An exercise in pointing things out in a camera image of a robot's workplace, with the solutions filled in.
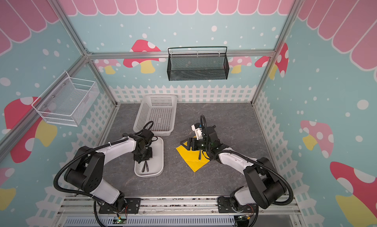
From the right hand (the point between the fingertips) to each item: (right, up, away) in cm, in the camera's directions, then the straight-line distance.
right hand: (183, 142), depth 82 cm
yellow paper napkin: (+5, -11, +9) cm, 15 cm away
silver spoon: (-24, -16, +5) cm, 30 cm away
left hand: (-23, -13, +7) cm, 27 cm away
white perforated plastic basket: (-20, +20, +33) cm, 44 cm away
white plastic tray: (-18, -15, +8) cm, 25 cm away
